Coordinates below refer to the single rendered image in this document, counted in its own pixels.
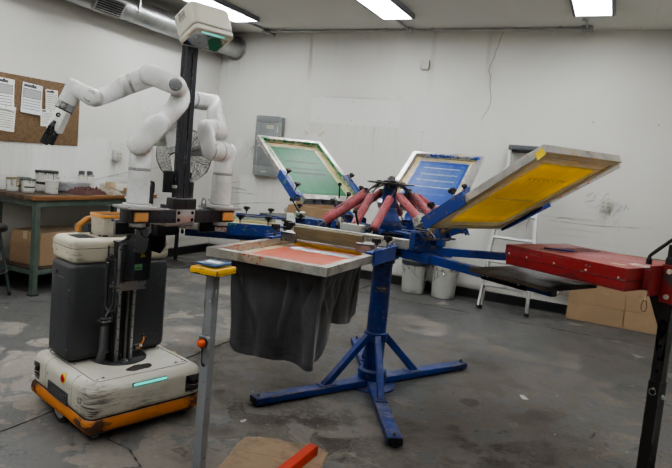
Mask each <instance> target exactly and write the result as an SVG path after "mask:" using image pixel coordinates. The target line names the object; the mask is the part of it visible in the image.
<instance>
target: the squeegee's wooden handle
mask: <svg viewBox="0 0 672 468"><path fill-rule="evenodd" d="M293 232H295V233H296V241H297V239H300V240H306V241H312V242H319V243H325V244H332V245H338V246H344V247H351V248H355V250H356V247H357V244H356V242H361V243H364V235H357V234H350V233H343V232H336V231H330V230H323V229H316V228H309V227H302V226H294V231H293Z"/></svg>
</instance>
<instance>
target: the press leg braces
mask: <svg viewBox="0 0 672 468"><path fill-rule="evenodd" d="M368 342H369V335H368V334H366V333H364V334H363V336H362V337H361V338H360V339H359V340H358V341H357V342H356V343H355V345H354V346H353V347H352V348H351V349H350V350H349V351H348V352H347V354H346V355H345V356H344V357H343V358H342V359H341V360H340V361H339V363H338V364H337V365H336V366H335V367H334V368H333V369H332V370H331V372H330V373H329V374H328V375H327V376H326V377H325V378H324V379H323V381H322V382H317V383H316V384H317V385H319V386H320V387H322V388H323V387H329V386H335V385H337V384H336V383H334V382H333V381H334V380H335V379H336V378H337V377H338V376H339V375H340V373H341V372H342V371H343V370H344V369H345V368H346V367H347V365H348V364H349V363H350V362H351V361H352V360H353V359H354V357H355V356H356V355H357V354H358V353H359V352H360V351H361V350H362V348H363V347H364V346H365V345H366V344H367V343H368ZM386 343H387V344H388V345H389V347H390V348H391V349H392V350H393V351H394V352H395V354H396V355H397V356H398V357H399V358H400V360H401V361H402V362H403V363H404V364H405V365H406V367H407V368H403V370H405V371H407V372H409V373H411V372H417V371H422V370H421V369H419V368H417V367H416V366H415V365H414V364H413V363H412V362H411V360H410V359H409V358H408V357H407V356H406V354H405V353H404V352H403V351H402V350H401V348H400V347H399V346H398V345H397V344H396V342H395V341H394V340H393V339H392V338H391V336H390V335H389V334H388V336H387V341H386ZM374 348H375V364H376V389H377V394H373V396H374V398H375V401H376V402H384V403H388V401H387V399H386V396H385V394H384V374H383V357H382V344H381V336H375V337H374ZM364 351H365V347H364V350H363V353H362V355H359V358H360V361H364Z"/></svg>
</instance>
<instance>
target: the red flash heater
mask: <svg viewBox="0 0 672 468"><path fill-rule="evenodd" d="M544 247H547V248H555V249H564V250H573V251H576V252H568V251H559V250H550V249H544ZM505 255H507V256H506V264H510V265H514V266H518V267H522V268H526V269H531V270H535V271H539V272H543V273H547V274H552V275H556V276H560V277H564V278H568V279H573V280H577V281H581V282H585V283H589V284H594V285H598V286H602V287H606V288H610V289H615V290H619V291H623V292H625V291H636V290H646V291H648V292H647V296H658V295H660V289H661V282H662V275H663V268H664V266H663V264H665V262H662V261H656V260H652V265H651V264H646V258H640V257H635V256H629V255H624V254H619V253H613V252H608V251H602V250H597V249H592V248H586V247H581V246H575V245H570V244H506V250H505Z"/></svg>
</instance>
